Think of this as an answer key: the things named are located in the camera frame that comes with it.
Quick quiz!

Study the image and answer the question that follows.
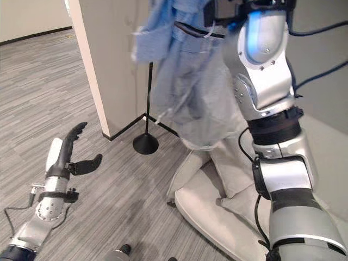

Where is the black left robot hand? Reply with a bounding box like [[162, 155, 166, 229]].
[[44, 121, 103, 179]]

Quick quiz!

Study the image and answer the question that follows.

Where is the light blue garment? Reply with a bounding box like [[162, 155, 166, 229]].
[[131, 0, 247, 151]]

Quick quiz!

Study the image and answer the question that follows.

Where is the black clothes rack stand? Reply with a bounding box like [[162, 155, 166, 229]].
[[132, 60, 159, 156]]

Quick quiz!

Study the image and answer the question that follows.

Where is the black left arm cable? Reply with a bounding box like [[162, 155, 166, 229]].
[[3, 200, 35, 238]]

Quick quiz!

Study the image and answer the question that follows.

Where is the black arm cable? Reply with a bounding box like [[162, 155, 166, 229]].
[[3, 200, 35, 238], [238, 127, 273, 252]]

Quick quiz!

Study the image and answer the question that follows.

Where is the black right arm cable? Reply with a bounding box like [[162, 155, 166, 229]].
[[238, 127, 273, 252]]

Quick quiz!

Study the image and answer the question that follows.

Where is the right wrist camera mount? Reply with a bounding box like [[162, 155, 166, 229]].
[[203, 0, 247, 27]]

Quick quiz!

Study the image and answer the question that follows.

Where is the dark blue hanging cable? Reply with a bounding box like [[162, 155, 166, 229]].
[[294, 60, 348, 95], [288, 21, 348, 38]]

